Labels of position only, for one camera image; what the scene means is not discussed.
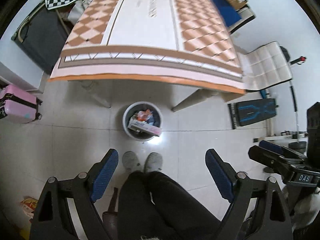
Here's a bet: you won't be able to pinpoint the white pink toothpaste box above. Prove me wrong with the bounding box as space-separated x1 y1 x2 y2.
127 119 162 137

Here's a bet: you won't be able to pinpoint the orange snack wrapper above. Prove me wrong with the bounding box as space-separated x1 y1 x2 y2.
134 109 153 122

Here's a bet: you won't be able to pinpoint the white trash bin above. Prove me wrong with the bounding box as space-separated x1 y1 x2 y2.
122 101 163 141

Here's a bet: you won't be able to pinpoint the black blue weight bench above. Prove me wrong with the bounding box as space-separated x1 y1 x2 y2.
228 98 277 129

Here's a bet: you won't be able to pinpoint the red snack bag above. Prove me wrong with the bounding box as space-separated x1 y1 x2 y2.
20 197 38 219

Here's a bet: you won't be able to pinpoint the grey left slipper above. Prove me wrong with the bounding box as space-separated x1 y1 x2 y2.
122 151 142 173

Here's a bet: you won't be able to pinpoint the grey slipper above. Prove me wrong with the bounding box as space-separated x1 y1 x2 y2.
144 152 163 173
122 151 142 173

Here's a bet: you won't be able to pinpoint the black trousers legs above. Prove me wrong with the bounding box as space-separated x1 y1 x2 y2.
117 171 220 239

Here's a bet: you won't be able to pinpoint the grey right slipper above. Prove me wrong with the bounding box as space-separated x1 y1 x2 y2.
144 152 163 173

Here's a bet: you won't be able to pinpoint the white table leg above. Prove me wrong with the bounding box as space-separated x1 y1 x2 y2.
79 80 111 108
171 89 220 112

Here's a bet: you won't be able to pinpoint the white padded chair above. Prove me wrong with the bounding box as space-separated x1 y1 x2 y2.
237 41 293 92

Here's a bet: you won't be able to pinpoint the pink suitcase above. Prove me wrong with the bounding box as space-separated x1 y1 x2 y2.
1 85 43 124

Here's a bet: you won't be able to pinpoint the blue board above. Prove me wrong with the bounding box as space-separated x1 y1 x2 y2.
211 0 242 27

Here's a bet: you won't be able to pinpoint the checkered tablecloth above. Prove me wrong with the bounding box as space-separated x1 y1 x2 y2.
50 0 245 94

